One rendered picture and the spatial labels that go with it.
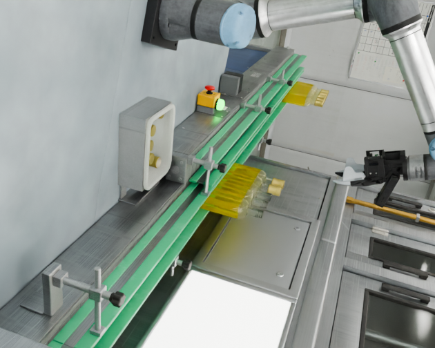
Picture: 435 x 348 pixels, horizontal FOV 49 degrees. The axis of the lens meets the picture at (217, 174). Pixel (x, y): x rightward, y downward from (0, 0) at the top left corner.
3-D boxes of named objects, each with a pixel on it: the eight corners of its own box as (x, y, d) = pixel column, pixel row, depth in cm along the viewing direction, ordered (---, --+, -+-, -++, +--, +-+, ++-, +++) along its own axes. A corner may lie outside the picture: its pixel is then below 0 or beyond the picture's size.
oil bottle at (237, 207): (184, 204, 160) (244, 221, 155) (186, 190, 158) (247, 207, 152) (190, 197, 165) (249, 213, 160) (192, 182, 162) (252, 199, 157)
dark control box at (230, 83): (217, 92, 210) (235, 96, 208) (219, 74, 206) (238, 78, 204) (224, 87, 217) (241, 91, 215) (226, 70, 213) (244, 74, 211)
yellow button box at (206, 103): (195, 110, 187) (213, 114, 185) (197, 92, 183) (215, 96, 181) (201, 105, 193) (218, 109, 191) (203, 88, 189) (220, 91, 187)
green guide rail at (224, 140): (190, 161, 154) (214, 168, 152) (191, 159, 153) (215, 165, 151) (294, 54, 303) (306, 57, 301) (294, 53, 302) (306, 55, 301)
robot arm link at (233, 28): (197, -4, 124) (246, 5, 121) (216, -5, 136) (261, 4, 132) (191, 43, 129) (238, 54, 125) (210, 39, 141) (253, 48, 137)
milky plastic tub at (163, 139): (118, 186, 138) (146, 194, 136) (120, 113, 127) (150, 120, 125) (146, 162, 153) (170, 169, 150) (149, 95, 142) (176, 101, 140)
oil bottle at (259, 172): (208, 175, 180) (262, 190, 175) (210, 161, 177) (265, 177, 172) (213, 170, 185) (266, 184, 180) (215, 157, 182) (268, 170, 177)
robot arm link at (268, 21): (208, 3, 136) (416, -35, 115) (226, 2, 149) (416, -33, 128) (215, 46, 140) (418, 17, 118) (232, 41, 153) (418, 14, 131)
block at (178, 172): (163, 180, 155) (184, 186, 153) (166, 154, 150) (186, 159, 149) (168, 175, 158) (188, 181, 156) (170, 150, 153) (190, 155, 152)
